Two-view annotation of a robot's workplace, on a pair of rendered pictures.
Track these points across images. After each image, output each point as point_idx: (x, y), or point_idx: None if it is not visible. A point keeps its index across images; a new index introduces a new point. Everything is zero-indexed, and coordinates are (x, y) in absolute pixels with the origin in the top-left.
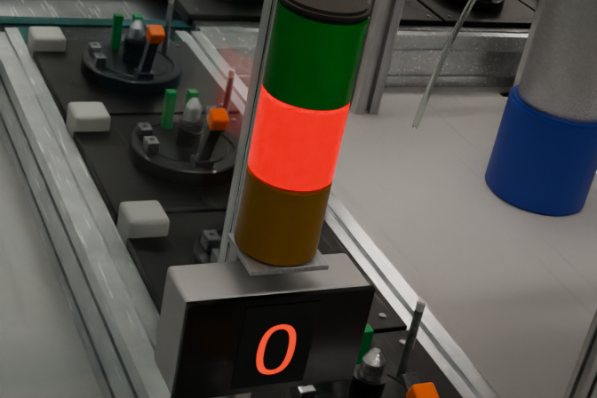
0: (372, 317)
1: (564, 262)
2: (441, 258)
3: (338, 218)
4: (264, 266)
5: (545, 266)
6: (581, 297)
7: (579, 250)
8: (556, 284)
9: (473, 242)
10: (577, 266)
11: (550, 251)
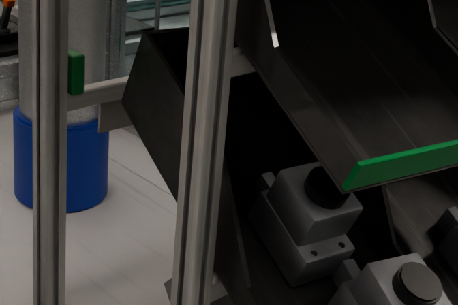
0: None
1: (87, 253)
2: None
3: None
4: None
5: (69, 263)
6: (103, 282)
7: (102, 237)
8: (79, 277)
9: (0, 258)
10: (99, 254)
11: (74, 246)
